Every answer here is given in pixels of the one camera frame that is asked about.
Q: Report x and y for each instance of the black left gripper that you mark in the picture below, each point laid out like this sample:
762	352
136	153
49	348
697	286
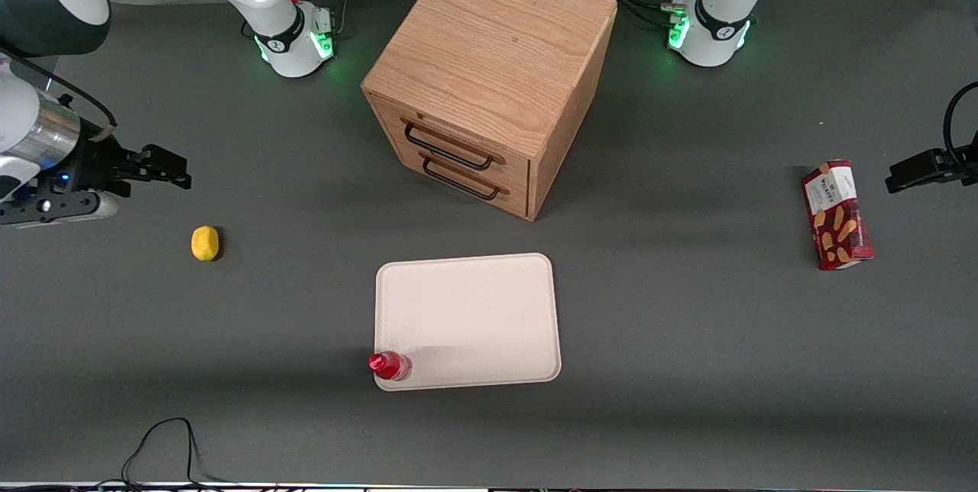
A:
923	168

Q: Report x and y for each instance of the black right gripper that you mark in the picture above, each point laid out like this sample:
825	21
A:
98	165

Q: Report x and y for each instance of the red coke bottle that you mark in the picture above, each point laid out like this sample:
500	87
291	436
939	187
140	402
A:
391	366

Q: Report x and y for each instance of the beige rectangular tray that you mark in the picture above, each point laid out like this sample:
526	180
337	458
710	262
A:
474	309

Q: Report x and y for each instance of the yellow lemon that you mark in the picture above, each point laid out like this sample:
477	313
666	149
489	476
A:
205	243

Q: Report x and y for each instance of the red shortbread cookie box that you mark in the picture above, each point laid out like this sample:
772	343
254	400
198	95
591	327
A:
839	217

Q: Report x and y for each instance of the wooden drawer front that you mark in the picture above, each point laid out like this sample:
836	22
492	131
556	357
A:
489	194
458	142

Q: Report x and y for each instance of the wooden drawer cabinet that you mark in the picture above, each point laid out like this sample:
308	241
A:
489	41

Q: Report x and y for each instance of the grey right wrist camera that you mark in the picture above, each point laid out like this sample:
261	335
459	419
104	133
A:
57	208

